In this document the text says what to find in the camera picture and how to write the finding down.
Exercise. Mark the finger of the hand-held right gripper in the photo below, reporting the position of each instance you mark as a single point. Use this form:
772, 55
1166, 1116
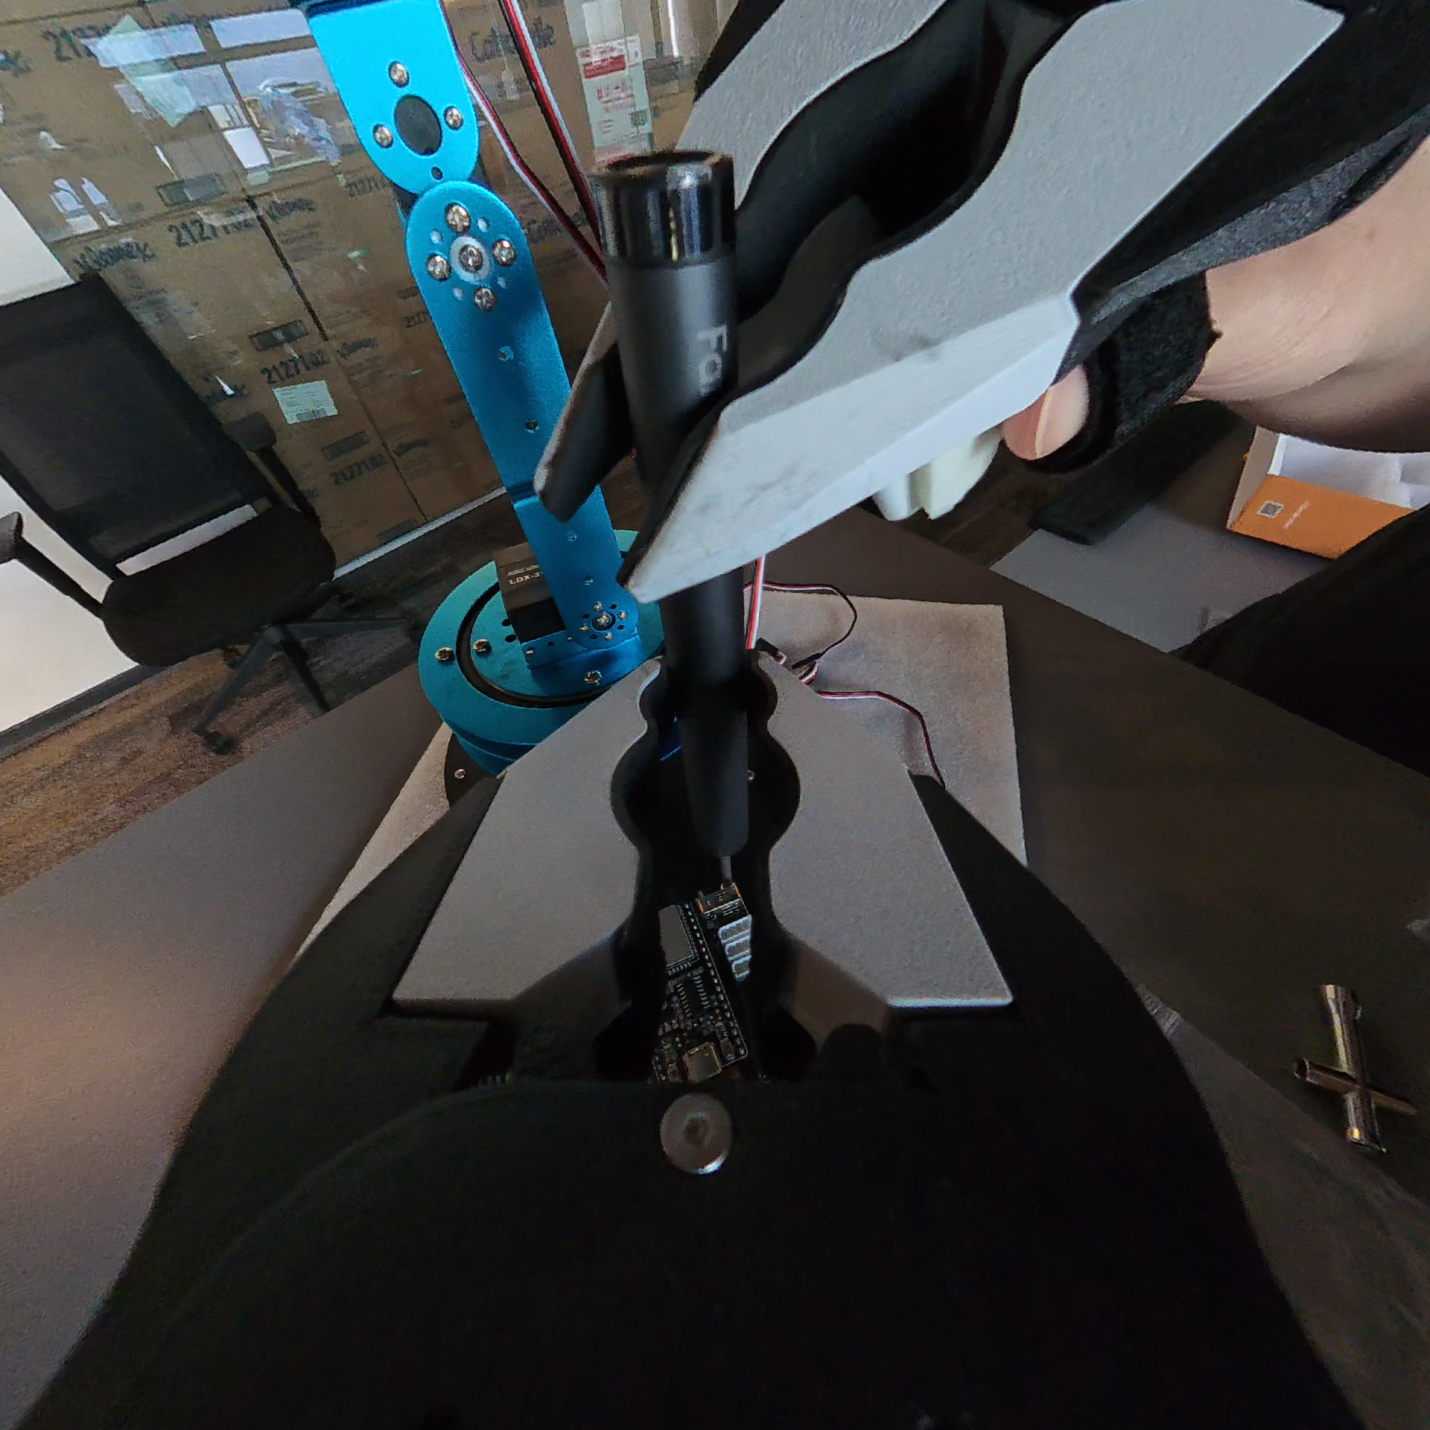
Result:
894, 425
805, 78

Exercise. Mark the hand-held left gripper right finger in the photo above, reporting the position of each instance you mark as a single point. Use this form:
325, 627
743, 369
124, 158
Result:
894, 894

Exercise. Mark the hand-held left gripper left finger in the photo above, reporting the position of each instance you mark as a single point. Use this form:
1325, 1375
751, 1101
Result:
503, 894

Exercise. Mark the black electric screwdriver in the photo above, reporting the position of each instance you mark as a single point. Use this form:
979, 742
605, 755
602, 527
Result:
671, 291

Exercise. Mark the blue toy robot arm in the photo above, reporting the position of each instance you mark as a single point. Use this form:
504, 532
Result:
480, 313

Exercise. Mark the grey desk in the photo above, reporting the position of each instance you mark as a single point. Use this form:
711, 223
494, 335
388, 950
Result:
1207, 804

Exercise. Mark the person's right hand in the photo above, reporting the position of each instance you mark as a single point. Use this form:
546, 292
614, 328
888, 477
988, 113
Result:
1329, 323

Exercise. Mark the black circuit board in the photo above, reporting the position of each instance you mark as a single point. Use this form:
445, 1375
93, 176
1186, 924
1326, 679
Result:
687, 971

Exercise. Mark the white foam sheet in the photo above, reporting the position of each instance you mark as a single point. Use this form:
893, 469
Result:
927, 658

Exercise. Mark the light grey table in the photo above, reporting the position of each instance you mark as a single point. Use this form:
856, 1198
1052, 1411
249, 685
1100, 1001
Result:
1118, 581

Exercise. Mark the large clear zip bag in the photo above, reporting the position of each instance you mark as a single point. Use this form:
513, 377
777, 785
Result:
1173, 1028

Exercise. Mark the orange white cardboard box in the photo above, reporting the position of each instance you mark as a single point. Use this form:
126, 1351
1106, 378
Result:
1307, 520

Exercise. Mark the black office chair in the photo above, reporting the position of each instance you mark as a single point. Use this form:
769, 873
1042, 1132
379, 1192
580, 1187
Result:
202, 581

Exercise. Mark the metal cross socket wrench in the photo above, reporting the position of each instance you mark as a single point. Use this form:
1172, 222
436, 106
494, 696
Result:
1347, 1061

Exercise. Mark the person's black shirt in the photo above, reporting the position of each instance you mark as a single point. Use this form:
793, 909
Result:
1341, 670

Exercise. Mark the stack of cardboard boxes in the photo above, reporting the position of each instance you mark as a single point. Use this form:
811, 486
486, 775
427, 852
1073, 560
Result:
224, 256

